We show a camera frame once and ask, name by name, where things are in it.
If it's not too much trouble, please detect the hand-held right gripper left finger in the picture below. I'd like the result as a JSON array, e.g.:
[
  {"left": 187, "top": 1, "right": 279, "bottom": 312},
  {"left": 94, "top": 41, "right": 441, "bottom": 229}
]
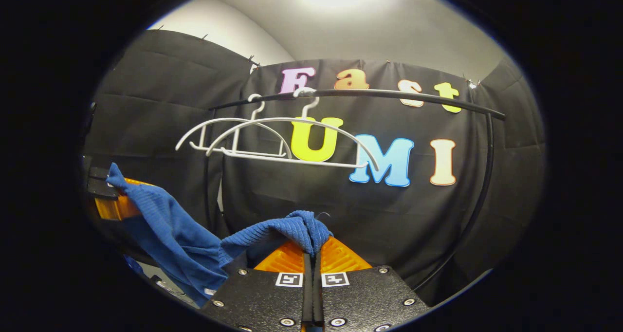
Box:
[{"left": 199, "top": 240, "right": 313, "bottom": 332}]

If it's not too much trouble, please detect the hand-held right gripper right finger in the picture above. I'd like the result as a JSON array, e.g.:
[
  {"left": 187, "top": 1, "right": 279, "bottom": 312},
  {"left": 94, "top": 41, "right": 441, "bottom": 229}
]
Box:
[{"left": 311, "top": 236, "right": 431, "bottom": 332}]

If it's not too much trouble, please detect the blue knit jacket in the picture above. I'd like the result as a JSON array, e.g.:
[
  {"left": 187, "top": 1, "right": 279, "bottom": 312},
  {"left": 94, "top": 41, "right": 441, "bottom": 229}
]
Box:
[{"left": 105, "top": 163, "right": 334, "bottom": 307}]

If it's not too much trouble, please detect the white plastic clothes hanger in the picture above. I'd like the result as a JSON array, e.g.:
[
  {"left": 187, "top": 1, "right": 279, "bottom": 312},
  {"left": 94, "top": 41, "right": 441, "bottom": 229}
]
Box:
[
  {"left": 175, "top": 93, "right": 293, "bottom": 160},
  {"left": 205, "top": 87, "right": 381, "bottom": 173}
]

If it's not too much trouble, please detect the black metal clothes rack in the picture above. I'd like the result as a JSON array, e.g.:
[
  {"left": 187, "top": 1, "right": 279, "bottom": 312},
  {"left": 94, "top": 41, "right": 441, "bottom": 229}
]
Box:
[{"left": 204, "top": 88, "right": 507, "bottom": 294}]

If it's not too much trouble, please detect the black backdrop cloth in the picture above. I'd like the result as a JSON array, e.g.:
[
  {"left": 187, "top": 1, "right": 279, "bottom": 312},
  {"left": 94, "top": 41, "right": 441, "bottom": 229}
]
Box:
[{"left": 80, "top": 29, "right": 548, "bottom": 308}]

